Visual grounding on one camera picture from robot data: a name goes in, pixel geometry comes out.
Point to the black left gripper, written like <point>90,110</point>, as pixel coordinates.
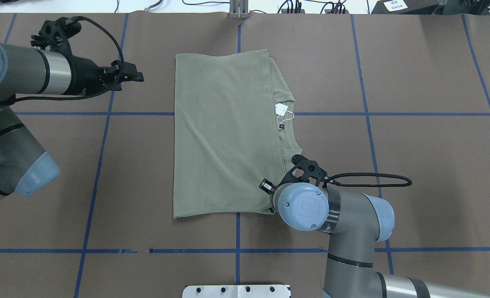
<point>85,75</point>

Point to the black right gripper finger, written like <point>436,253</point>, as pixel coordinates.
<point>267,186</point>

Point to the olive green long-sleeve shirt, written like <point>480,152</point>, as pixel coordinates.
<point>227,137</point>

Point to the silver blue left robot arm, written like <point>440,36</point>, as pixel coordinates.
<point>47,70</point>

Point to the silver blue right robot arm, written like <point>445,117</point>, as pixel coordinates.
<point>354,222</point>

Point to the white paper hang tag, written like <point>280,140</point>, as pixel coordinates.
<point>281,109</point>

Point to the black device with label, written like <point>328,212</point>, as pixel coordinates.
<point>414,7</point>

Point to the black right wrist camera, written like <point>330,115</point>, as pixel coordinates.
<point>303,170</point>

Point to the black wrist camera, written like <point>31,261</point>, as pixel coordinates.
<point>303,170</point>
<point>54,35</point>

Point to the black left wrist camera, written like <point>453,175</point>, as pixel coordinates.
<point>54,35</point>

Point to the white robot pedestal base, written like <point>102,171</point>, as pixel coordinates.
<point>238,291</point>

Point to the grey aluminium frame post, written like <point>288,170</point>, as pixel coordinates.
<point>239,9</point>

